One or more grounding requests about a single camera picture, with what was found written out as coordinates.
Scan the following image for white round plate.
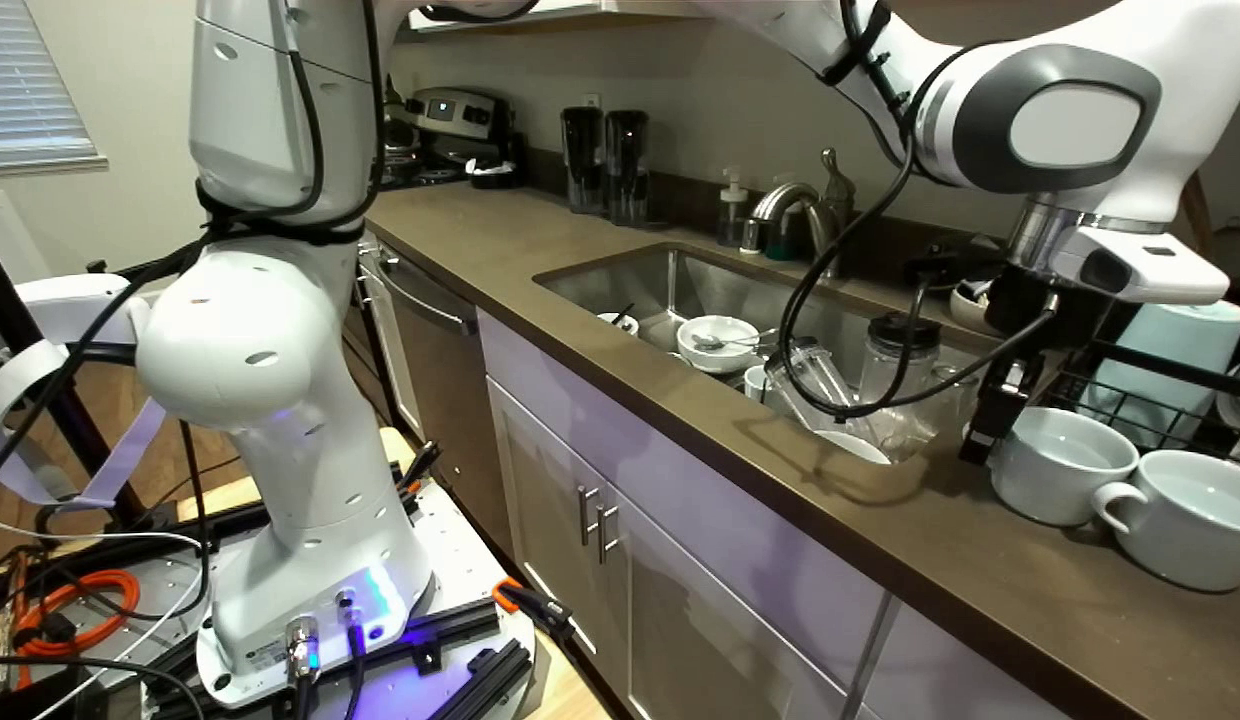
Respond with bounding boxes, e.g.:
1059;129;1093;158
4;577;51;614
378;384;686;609
777;374;903;472

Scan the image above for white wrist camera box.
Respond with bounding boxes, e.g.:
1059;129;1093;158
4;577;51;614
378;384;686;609
1034;223;1236;307

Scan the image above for silver black kitchen appliance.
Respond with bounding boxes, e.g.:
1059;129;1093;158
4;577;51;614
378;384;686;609
378;82;531;193

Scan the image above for white metal frame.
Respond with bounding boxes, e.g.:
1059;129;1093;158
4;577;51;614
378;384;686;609
0;273;173;510

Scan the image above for orange cable coil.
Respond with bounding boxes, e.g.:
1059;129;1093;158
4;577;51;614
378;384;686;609
10;564;144;656

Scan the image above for stainless steel sink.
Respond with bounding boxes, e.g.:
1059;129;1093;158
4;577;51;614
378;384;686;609
531;239;994;502

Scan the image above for orange black hand tool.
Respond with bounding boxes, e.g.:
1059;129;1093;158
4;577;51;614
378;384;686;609
493;573;575;648

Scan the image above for white window blind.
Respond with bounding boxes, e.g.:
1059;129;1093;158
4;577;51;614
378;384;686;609
0;0;111;174

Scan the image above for clear soap dispenser white pump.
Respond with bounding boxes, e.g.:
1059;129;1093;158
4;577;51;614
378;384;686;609
715;163;756;252

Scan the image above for light blue container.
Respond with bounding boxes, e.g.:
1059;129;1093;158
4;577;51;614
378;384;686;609
1104;294;1240;437

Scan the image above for black tall tumbler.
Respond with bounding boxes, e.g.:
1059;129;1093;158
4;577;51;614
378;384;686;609
561;107;606;214
603;107;652;223

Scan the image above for small white cup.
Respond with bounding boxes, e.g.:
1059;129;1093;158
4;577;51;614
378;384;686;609
741;355;787;408

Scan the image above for lavender counter cabinet fronts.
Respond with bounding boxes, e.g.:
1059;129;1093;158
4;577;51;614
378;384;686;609
473;307;1077;720

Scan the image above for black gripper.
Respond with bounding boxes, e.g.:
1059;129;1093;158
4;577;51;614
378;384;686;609
958;260;1096;469

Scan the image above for white ceramic mug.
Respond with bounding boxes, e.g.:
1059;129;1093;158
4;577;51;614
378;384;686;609
986;404;1141;527
1093;447;1240;597

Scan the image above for dark panel dishwasher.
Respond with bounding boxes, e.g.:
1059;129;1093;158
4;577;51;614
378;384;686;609
356;228;517;554

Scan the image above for black wire dish rack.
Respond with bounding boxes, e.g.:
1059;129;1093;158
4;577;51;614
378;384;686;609
1043;294;1240;472

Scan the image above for white speckled robot table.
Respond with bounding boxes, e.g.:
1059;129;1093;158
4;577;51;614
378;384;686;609
191;462;583;720

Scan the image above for white ceramic bowl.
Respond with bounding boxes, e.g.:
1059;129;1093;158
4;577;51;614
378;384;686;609
672;310;764;379

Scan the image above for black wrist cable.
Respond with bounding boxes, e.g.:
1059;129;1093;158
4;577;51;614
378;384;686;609
764;0;1059;420

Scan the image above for brushed metal faucet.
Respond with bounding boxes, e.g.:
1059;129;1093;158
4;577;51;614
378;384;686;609
741;142;856;265

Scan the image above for black round object in sink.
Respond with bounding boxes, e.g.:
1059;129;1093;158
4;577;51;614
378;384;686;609
859;310;951;412

